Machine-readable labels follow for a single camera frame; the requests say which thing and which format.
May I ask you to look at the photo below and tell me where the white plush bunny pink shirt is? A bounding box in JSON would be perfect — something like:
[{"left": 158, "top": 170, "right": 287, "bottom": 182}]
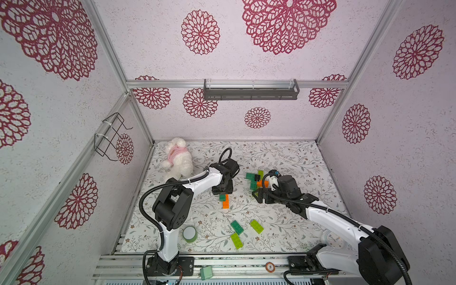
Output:
[{"left": 160, "top": 137, "right": 194, "bottom": 181}]

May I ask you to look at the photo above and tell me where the black wire basket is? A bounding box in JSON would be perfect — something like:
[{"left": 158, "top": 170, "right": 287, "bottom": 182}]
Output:
[{"left": 93, "top": 112, "right": 133, "bottom": 162}]

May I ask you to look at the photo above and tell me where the dark green lego brick top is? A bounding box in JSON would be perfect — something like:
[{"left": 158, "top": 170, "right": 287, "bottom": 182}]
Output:
[{"left": 249, "top": 180, "right": 258, "bottom": 191}]

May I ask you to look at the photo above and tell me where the white round clock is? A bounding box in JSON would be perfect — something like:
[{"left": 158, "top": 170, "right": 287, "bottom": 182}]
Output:
[{"left": 321, "top": 230, "right": 346, "bottom": 248}]

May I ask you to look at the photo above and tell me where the lime lego brick bottom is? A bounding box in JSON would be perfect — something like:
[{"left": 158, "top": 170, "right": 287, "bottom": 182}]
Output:
[{"left": 230, "top": 233, "right": 243, "bottom": 249}]

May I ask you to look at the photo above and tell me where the round orange sticker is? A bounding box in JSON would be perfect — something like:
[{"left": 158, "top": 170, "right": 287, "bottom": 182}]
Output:
[{"left": 265, "top": 262, "right": 276, "bottom": 273}]

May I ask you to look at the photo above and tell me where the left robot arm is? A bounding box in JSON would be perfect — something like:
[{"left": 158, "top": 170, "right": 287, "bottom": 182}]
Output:
[{"left": 138, "top": 147, "right": 240, "bottom": 285}]

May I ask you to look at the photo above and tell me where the green tape roll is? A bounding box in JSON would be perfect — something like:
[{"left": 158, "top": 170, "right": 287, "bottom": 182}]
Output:
[{"left": 182, "top": 226, "right": 198, "bottom": 243}]

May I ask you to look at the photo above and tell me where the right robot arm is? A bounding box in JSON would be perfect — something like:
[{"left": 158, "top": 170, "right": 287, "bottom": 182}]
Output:
[{"left": 252, "top": 170, "right": 412, "bottom": 285}]

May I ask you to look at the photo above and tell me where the green connector block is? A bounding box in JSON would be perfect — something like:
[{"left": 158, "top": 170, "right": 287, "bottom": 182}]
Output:
[{"left": 200, "top": 266, "right": 213, "bottom": 280}]

